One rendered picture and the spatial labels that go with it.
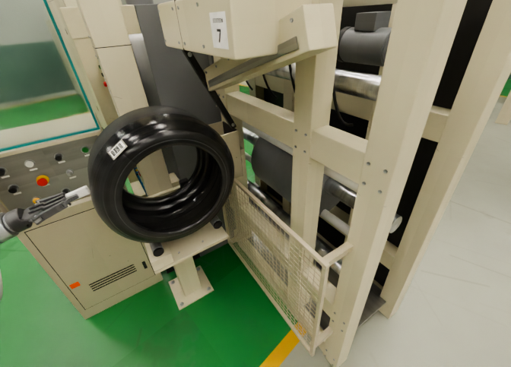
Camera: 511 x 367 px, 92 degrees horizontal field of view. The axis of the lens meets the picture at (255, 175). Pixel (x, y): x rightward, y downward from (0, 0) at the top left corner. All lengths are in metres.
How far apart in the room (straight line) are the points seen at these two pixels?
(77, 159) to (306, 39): 1.33
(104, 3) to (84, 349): 1.94
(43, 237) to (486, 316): 2.73
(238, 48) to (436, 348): 1.96
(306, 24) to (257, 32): 0.12
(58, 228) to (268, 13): 1.53
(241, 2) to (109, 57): 0.68
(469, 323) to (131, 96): 2.36
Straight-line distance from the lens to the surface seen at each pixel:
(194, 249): 1.27
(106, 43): 1.22
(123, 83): 1.24
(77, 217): 1.74
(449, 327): 2.22
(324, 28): 0.70
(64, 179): 1.68
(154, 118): 0.95
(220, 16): 0.72
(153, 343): 2.03
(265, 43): 0.72
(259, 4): 0.71
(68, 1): 4.51
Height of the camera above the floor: 1.73
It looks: 33 degrees down
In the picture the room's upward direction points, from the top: 4 degrees counter-clockwise
